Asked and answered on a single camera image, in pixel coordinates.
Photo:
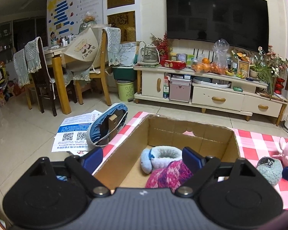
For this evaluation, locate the red white checkered tablecloth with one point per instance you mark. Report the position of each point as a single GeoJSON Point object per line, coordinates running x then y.
{"type": "Point", "coordinates": [254, 136]}

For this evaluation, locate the white oval tray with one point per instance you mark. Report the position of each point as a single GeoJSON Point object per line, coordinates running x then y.
{"type": "Point", "coordinates": [211, 82]}

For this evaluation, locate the wooden chair with lace cover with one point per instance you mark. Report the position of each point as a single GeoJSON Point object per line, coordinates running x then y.
{"type": "Point", "coordinates": [105, 60]}

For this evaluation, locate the printed paper sheets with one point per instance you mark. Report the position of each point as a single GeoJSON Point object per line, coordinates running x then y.
{"type": "Point", "coordinates": [72, 127]}

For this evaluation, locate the dark green storage bin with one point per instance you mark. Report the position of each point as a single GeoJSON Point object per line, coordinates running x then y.
{"type": "Point", "coordinates": [123, 73]}

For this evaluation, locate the pile of oranges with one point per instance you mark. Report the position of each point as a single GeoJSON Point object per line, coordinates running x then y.
{"type": "Point", "coordinates": [204, 66]}

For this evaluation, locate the printed sheet in plastic sleeve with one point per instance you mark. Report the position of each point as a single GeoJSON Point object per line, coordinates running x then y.
{"type": "Point", "coordinates": [128, 54]}

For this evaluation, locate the green glass bottle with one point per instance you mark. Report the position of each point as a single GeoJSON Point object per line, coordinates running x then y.
{"type": "Point", "coordinates": [234, 63]}

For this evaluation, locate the light green trash bin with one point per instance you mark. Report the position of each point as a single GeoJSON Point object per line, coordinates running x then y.
{"type": "Point", "coordinates": [126, 91]}

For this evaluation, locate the red berry branches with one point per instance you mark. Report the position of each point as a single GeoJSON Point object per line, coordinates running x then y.
{"type": "Point", "coordinates": [163, 45]}

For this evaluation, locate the light blue fluffy sock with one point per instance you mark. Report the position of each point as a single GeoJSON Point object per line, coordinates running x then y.
{"type": "Point", "coordinates": [158, 159]}

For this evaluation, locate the red flat box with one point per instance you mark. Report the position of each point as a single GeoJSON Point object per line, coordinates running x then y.
{"type": "Point", "coordinates": [172, 64]}

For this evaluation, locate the pile of packaged goods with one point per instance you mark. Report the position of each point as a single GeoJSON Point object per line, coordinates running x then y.
{"type": "Point", "coordinates": [0, 88]}

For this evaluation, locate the grey-green knitted pouch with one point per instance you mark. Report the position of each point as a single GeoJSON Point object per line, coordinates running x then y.
{"type": "Point", "coordinates": [270, 172]}

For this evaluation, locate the glass electric kettle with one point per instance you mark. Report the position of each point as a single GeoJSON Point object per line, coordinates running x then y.
{"type": "Point", "coordinates": [148, 55]}

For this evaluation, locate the beige printed tote bag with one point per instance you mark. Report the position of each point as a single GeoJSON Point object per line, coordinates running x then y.
{"type": "Point", "coordinates": [84, 48]}

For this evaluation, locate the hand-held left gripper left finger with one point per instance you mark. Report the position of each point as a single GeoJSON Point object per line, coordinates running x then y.
{"type": "Point", "coordinates": [93, 158]}

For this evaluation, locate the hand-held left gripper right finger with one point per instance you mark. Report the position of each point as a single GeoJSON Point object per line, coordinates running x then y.
{"type": "Point", "coordinates": [192, 159]}

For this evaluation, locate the cream television cabinet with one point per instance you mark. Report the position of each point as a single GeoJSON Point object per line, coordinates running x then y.
{"type": "Point", "coordinates": [216, 98]}

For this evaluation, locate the clear plastic bag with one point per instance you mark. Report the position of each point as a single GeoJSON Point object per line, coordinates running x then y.
{"type": "Point", "coordinates": [220, 52]}

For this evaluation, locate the wall poster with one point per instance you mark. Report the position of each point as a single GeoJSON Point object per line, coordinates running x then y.
{"type": "Point", "coordinates": [72, 7]}

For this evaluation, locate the dark chair with lace cover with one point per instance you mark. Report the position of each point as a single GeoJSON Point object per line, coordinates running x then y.
{"type": "Point", "coordinates": [38, 60]}

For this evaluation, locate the gold picture frame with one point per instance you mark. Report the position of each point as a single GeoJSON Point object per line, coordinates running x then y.
{"type": "Point", "coordinates": [243, 66]}

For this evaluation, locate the wooden dining table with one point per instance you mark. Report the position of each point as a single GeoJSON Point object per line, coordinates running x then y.
{"type": "Point", "coordinates": [60, 76]}

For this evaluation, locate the pink metal case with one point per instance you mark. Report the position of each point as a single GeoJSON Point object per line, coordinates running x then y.
{"type": "Point", "coordinates": [180, 89]}

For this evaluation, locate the potted spider plant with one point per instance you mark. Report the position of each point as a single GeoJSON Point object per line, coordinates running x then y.
{"type": "Point", "coordinates": [261, 75]}

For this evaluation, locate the cardboard box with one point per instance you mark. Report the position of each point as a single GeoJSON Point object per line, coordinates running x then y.
{"type": "Point", "coordinates": [163, 131]}

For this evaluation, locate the pink purple knitted hat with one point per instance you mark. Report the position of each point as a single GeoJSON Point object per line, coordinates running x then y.
{"type": "Point", "coordinates": [168, 175]}

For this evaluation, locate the bananas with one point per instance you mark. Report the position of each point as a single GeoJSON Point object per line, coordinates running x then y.
{"type": "Point", "coordinates": [228, 72]}

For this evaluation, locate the artificial flower bouquet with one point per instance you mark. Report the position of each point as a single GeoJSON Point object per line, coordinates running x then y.
{"type": "Point", "coordinates": [278, 62]}

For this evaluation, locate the red lantern ornament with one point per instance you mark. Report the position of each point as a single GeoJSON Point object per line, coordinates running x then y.
{"type": "Point", "coordinates": [279, 85]}

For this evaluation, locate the black television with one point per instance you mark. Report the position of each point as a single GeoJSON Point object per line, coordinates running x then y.
{"type": "Point", "coordinates": [216, 12]}

